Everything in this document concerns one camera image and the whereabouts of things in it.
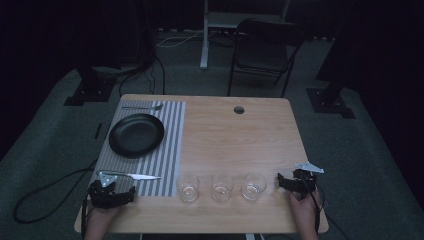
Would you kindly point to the black folding chair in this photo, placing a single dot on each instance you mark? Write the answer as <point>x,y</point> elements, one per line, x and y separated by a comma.
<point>263,53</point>

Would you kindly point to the grey striped placemat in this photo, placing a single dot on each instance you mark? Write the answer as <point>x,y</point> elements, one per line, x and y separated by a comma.
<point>160,146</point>

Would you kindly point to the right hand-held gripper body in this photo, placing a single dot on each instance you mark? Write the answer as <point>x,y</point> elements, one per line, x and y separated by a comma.
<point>305,181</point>

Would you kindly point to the clear drinking glass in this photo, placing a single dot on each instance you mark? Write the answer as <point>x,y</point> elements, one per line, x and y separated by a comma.
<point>188,190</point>
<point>222,189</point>
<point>254,188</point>

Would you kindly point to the black plate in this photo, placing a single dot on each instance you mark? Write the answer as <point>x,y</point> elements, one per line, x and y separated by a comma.
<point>136,135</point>

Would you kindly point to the person's right hand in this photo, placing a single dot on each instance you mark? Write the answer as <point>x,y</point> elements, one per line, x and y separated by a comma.
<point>305,213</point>

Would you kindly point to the silver table knife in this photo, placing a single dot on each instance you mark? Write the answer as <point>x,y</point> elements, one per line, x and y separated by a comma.
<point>140,175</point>

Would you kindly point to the small black floor strip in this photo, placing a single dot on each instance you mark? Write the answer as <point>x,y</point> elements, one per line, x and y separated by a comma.
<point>97,130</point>

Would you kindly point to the silver fork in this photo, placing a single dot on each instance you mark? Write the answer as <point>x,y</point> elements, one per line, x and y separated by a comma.
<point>146,107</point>

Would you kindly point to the person's left hand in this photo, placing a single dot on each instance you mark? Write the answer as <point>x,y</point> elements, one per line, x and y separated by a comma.
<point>100,221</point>

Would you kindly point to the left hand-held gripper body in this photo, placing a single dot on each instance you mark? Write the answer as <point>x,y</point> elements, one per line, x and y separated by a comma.
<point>103,196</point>

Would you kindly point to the black stand with base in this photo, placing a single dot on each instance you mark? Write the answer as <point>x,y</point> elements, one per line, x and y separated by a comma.
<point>90,90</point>
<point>330,100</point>

